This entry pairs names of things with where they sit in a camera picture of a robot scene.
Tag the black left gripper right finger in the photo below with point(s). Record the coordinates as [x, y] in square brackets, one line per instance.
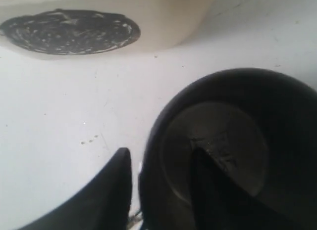
[220, 204]

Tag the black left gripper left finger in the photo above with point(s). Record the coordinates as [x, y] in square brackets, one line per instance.
[103, 204]

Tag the cream bin with circle mark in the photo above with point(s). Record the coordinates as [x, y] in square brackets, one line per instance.
[75, 29]

